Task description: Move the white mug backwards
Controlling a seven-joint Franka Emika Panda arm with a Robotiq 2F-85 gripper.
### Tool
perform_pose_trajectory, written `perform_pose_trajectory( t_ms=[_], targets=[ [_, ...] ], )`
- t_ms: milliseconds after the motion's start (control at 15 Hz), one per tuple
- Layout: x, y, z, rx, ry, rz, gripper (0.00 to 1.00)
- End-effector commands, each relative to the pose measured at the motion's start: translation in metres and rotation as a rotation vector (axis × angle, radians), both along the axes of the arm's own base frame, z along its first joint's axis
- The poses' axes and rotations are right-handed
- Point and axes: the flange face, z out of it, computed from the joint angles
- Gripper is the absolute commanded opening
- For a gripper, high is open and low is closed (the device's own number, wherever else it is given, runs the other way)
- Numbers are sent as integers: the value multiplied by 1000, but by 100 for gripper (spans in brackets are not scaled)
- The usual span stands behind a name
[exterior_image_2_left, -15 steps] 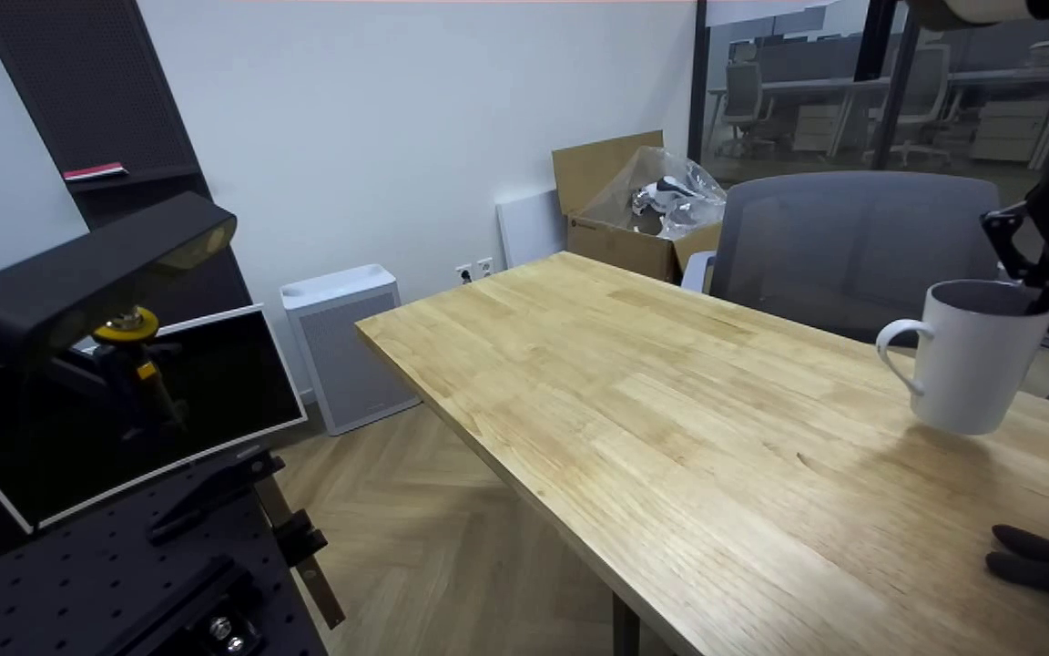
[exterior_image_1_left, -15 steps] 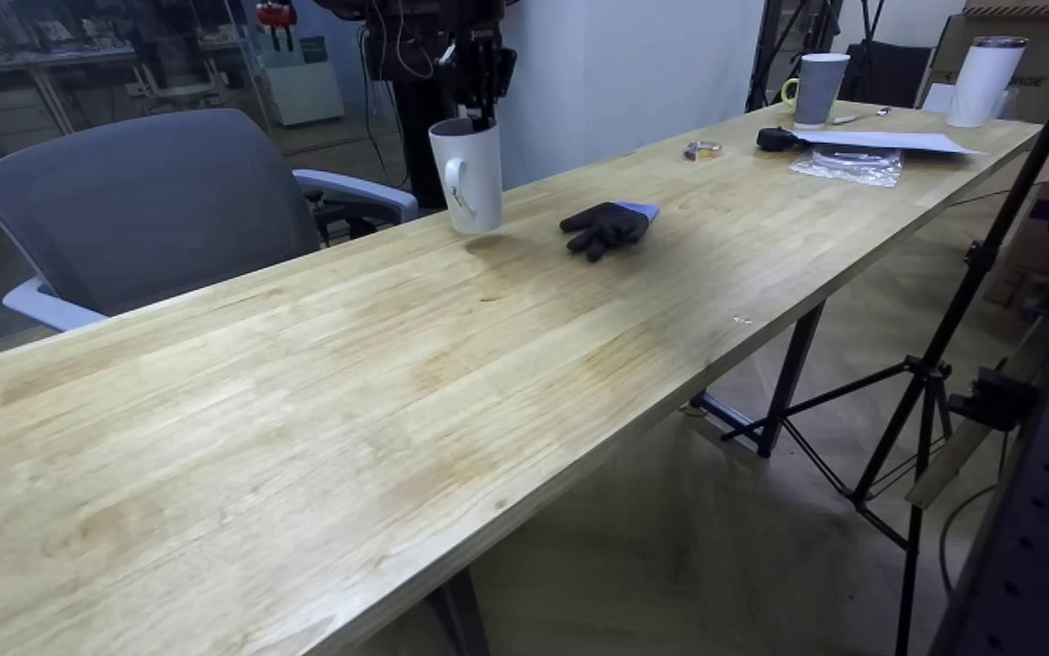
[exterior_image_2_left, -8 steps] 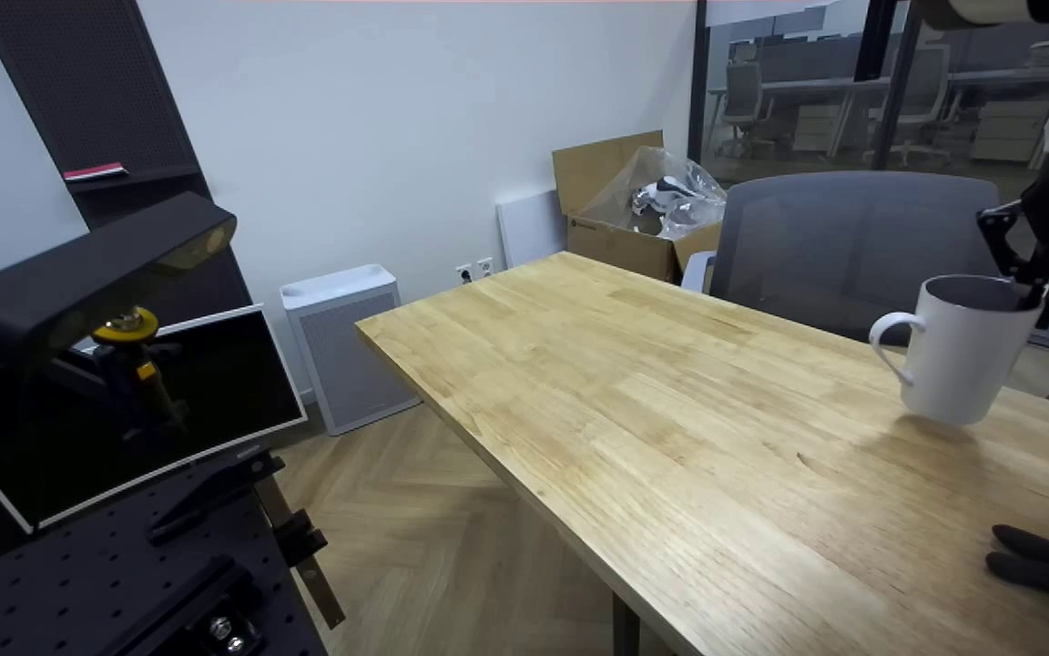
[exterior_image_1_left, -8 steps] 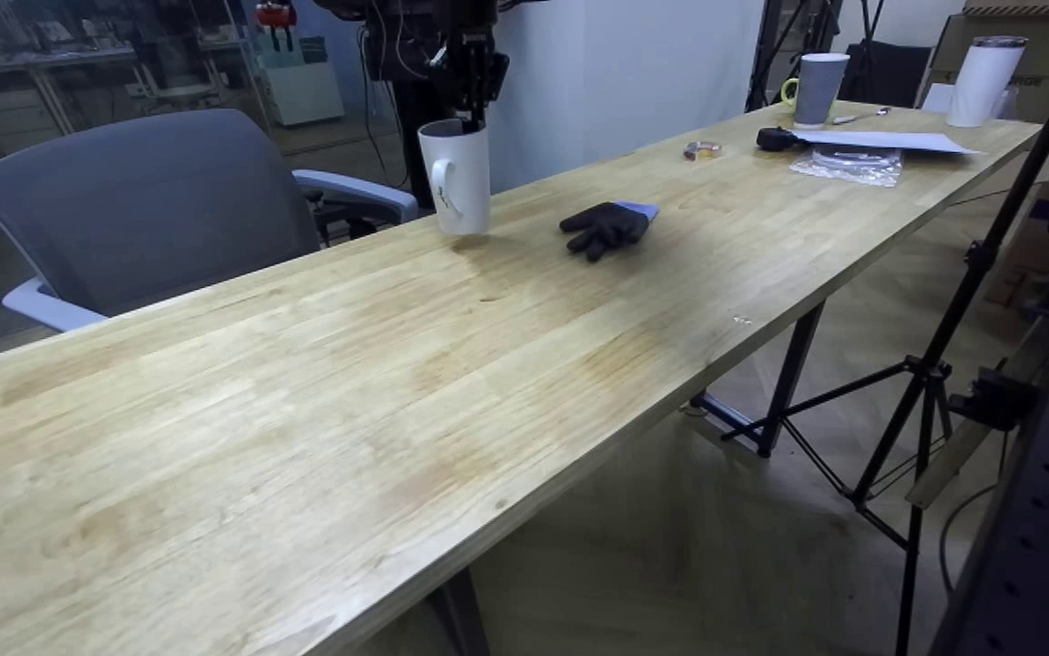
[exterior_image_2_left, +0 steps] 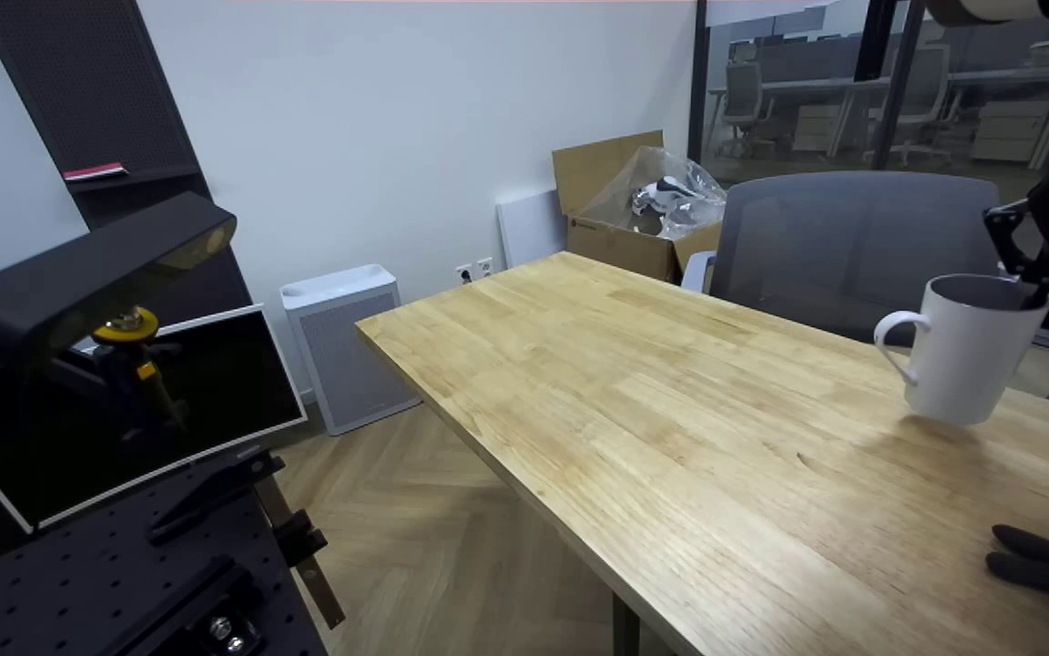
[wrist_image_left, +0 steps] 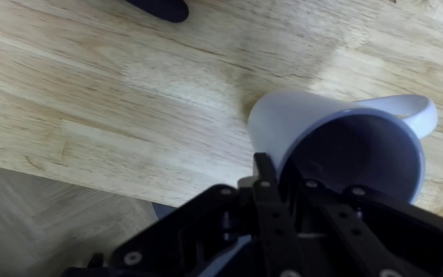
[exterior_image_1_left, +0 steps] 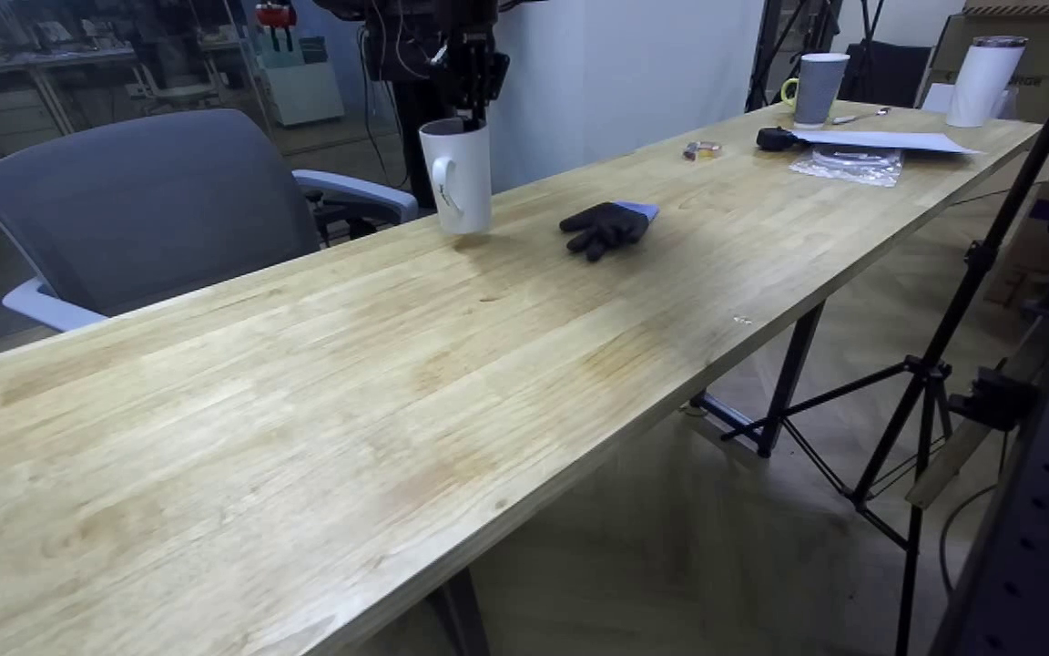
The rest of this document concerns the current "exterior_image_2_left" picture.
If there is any black white-framed screen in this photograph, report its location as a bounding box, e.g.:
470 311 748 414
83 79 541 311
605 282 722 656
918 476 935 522
0 304 310 539

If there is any grey office chair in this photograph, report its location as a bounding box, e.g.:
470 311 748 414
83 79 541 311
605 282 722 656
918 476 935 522
682 169 1049 413

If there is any bronze table clamp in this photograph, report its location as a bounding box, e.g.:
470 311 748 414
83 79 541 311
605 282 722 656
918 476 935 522
258 476 349 629

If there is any yellow camera mount knob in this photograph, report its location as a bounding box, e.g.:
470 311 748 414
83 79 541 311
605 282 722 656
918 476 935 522
93 304 189 430

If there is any black stereo camera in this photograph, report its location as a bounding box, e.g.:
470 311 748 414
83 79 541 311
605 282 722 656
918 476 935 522
0 188 242 369

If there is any black perforated breadboard table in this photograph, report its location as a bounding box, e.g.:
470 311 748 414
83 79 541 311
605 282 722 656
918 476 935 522
0 453 337 656

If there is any white wall outlet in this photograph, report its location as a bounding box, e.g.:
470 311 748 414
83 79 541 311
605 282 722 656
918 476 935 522
456 251 500 284

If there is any white leaning panel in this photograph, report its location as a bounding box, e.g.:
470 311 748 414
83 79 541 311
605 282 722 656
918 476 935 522
496 181 574 271

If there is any crumpled clear plastic wrap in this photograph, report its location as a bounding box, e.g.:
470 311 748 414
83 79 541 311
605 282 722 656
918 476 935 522
575 147 729 242

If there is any brown cardboard box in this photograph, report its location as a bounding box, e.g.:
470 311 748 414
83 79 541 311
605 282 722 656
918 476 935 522
552 129 729 284

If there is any white air purifier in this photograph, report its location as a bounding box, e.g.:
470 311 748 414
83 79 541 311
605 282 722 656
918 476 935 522
277 264 418 437

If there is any white ceramic mug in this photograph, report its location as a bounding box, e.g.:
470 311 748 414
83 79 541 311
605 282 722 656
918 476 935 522
871 271 1049 430

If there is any black table leg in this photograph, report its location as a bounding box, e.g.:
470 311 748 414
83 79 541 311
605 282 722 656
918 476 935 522
610 592 644 656

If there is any background conference table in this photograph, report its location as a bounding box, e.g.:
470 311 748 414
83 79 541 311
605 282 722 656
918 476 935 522
719 33 1049 169

